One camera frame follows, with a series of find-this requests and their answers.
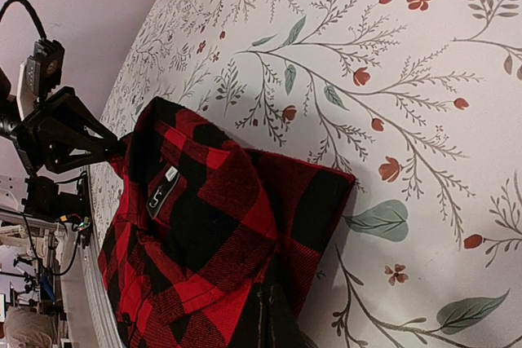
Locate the person in grey shirt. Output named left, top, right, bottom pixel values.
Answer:
left=1, top=307, right=57, bottom=348

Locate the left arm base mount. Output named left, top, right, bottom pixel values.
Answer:
left=22, top=174, right=93, bottom=249

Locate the red black plaid shirt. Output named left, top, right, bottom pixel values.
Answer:
left=98, top=97, right=356, bottom=347

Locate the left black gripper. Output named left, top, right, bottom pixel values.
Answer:
left=10, top=86, right=122, bottom=176

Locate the front aluminium rail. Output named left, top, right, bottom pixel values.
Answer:
left=82, top=166, right=124, bottom=348

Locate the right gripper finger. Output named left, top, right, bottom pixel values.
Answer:
left=244, top=283, right=317, bottom=347

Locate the floral patterned table mat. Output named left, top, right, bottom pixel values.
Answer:
left=101, top=0, right=521, bottom=347

